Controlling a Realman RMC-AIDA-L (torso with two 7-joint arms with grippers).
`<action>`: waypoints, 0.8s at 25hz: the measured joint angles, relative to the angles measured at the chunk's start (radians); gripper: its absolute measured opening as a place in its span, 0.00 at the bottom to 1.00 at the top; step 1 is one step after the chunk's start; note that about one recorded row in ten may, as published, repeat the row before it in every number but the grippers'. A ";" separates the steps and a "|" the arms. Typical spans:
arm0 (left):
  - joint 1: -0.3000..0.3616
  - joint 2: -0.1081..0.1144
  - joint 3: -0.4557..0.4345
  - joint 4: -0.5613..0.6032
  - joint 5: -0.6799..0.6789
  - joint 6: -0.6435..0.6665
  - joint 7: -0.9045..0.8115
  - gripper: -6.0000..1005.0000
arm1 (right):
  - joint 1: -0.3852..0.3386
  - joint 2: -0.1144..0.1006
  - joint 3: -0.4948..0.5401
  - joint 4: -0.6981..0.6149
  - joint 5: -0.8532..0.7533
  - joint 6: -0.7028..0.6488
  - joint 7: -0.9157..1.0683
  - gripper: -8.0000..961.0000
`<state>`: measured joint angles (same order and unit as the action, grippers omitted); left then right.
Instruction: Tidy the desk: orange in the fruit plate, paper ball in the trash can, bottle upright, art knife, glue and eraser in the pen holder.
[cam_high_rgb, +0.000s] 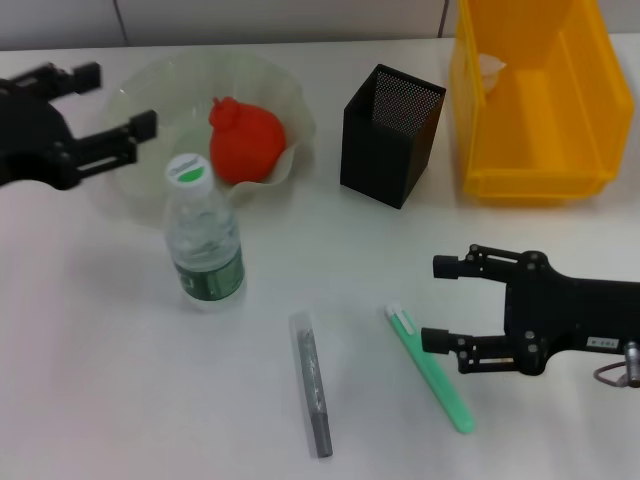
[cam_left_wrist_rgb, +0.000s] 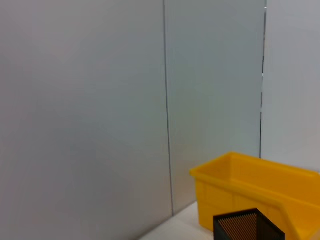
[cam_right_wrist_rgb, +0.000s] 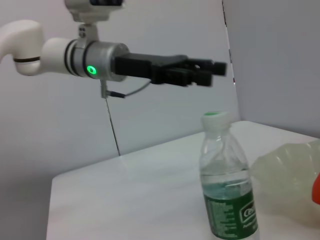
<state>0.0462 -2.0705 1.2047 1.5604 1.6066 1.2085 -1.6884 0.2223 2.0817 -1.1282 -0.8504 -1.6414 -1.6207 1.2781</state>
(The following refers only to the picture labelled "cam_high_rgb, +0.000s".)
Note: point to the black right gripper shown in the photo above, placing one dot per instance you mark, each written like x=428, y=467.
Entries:
x=575, y=315

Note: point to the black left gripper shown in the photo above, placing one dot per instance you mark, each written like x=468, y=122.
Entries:
x=30, y=135

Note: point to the green pen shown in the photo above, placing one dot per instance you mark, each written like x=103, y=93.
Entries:
x=400, y=320

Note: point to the red pomegranate toy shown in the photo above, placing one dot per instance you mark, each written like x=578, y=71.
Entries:
x=245, y=140

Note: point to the grey pen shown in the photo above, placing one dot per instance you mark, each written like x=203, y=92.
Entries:
x=312, y=380

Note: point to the clear green-label water bottle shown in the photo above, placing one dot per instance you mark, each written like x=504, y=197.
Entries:
x=205, y=240

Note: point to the white paper ball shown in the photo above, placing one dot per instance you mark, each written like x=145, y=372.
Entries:
x=492, y=67

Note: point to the pale green glass fruit plate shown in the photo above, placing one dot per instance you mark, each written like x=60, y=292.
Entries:
x=150, y=80

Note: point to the black mesh pen holder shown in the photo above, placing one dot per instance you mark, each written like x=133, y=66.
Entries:
x=375, y=160

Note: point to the yellow plastic bin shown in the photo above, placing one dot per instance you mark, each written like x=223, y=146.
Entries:
x=540, y=165

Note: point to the silver right wrist connector plug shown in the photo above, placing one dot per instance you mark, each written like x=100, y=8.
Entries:
x=632, y=360

